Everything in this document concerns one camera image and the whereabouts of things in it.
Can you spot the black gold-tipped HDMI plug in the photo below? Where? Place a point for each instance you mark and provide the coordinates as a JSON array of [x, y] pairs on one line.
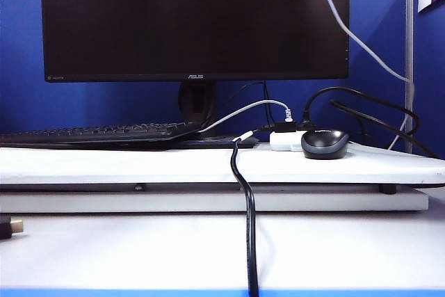
[[8, 229]]

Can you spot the white-tipped black lead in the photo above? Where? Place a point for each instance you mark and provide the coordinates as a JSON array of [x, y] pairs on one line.
[[245, 135]]

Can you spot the white base board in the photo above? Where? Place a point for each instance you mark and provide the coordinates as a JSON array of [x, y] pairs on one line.
[[139, 203]]

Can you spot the black board foot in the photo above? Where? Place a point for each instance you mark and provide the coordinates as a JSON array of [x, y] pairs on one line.
[[387, 190]]

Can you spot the black keyboard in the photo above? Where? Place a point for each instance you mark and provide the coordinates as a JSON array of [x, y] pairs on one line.
[[104, 133]]

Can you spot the white raised desk board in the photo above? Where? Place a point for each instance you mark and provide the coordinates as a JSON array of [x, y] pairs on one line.
[[104, 168]]

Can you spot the black monitor stand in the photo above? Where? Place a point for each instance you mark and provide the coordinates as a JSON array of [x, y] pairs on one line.
[[196, 102]]

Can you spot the wide blue partition panel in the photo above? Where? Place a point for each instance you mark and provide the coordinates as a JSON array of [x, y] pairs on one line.
[[21, 67]]

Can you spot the black and grey mouse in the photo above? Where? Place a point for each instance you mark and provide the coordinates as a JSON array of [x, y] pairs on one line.
[[325, 144]]

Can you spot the narrow blue partition panel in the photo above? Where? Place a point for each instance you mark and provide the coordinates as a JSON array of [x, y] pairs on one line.
[[430, 67]]

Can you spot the black ASUS monitor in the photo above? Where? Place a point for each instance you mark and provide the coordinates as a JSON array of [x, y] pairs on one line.
[[194, 22]]

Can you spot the small black hub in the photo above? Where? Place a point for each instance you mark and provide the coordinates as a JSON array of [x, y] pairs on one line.
[[283, 126]]

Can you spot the grey metal partition post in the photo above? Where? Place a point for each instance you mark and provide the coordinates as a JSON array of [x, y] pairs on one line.
[[409, 32]]

